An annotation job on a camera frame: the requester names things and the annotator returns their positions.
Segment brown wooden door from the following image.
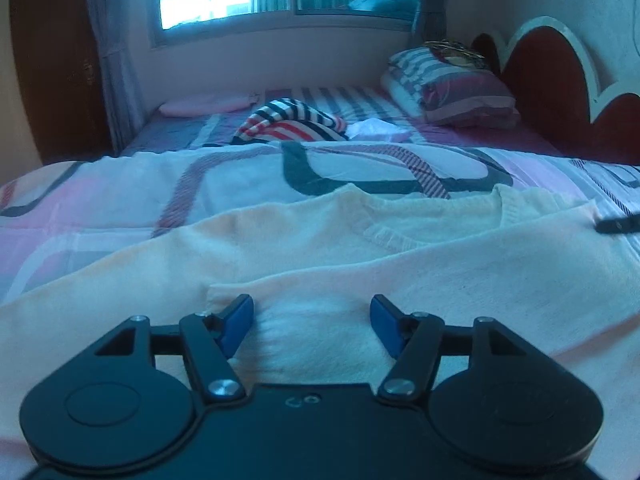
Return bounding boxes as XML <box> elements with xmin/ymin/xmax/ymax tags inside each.
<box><xmin>9</xmin><ymin>0</ymin><xmax>118</xmax><ymax>166</ymax></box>

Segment white knit sweater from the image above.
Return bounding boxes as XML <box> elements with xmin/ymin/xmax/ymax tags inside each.
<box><xmin>0</xmin><ymin>183</ymin><xmax>640</xmax><ymax>480</ymax></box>

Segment red navy striped garment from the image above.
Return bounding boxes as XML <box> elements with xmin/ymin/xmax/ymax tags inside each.
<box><xmin>231</xmin><ymin>98</ymin><xmax>349</xmax><ymax>145</ymax></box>

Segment pink pillow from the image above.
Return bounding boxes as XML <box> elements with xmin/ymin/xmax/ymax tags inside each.
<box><xmin>159</xmin><ymin>91</ymin><xmax>262</xmax><ymax>118</ymax></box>

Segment striped pillow stack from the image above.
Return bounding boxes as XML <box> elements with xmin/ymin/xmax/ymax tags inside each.
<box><xmin>381</xmin><ymin>47</ymin><xmax>522</xmax><ymax>129</ymax></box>

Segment teal cloth on windowsill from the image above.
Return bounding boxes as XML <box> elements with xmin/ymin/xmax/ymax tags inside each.
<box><xmin>347</xmin><ymin>0</ymin><xmax>419</xmax><ymax>15</ymax></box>

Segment pink white printed blanket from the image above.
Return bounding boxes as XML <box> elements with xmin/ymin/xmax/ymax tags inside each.
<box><xmin>0</xmin><ymin>140</ymin><xmax>640</xmax><ymax>306</ymax></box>

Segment white folded cloth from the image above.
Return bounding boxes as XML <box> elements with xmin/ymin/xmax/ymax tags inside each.
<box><xmin>346</xmin><ymin>118</ymin><xmax>412</xmax><ymax>142</ymax></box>

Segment red white scalloped headboard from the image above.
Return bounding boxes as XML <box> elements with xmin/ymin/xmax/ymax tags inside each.
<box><xmin>470</xmin><ymin>16</ymin><xmax>640</xmax><ymax>165</ymax></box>

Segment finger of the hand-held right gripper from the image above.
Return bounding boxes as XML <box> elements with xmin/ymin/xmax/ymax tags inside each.
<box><xmin>594</xmin><ymin>212</ymin><xmax>640</xmax><ymax>235</ymax></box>

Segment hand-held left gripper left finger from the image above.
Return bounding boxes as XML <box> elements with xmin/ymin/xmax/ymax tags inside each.
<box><xmin>94</xmin><ymin>293</ymin><xmax>255</xmax><ymax>405</ymax></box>

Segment gold patterned cushion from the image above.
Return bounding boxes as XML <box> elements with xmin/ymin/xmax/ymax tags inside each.
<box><xmin>422</xmin><ymin>39</ymin><xmax>487</xmax><ymax>70</ymax></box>

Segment grey curtain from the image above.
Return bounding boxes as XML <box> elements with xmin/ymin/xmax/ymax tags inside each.
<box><xmin>411</xmin><ymin>0</ymin><xmax>457</xmax><ymax>51</ymax></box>
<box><xmin>80</xmin><ymin>0</ymin><xmax>151</xmax><ymax>153</ymax></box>

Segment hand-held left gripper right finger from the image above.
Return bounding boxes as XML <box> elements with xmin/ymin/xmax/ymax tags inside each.
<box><xmin>369</xmin><ymin>294</ymin><xmax>532</xmax><ymax>405</ymax></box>

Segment bed with striped sheet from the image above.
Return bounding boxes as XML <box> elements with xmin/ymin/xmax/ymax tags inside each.
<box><xmin>119</xmin><ymin>84</ymin><xmax>566</xmax><ymax>158</ymax></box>

